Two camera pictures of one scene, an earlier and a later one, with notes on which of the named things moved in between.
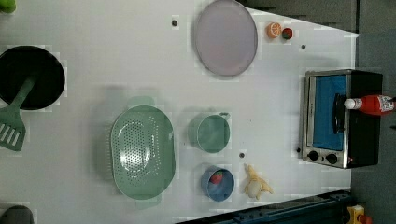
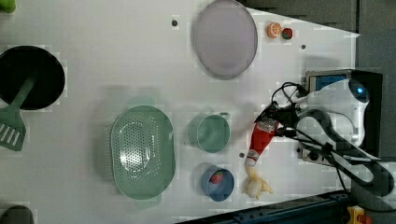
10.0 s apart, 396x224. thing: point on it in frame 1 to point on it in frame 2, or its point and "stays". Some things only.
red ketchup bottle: x=372 y=105 to x=262 y=134
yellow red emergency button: x=357 y=216 stays
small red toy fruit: x=287 y=34 stays
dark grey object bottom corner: x=17 y=215 stays
